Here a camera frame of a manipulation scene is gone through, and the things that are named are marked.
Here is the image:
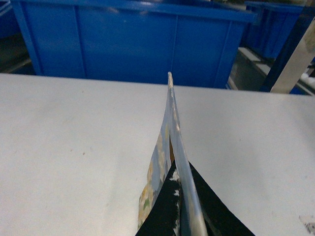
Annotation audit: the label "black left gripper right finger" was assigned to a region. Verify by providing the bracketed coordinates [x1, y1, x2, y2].
[190, 165, 254, 236]

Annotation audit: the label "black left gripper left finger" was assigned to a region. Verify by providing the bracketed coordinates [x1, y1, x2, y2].
[136, 162, 182, 236]

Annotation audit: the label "flower gift bag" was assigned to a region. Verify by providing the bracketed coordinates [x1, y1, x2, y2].
[138, 72, 208, 236]

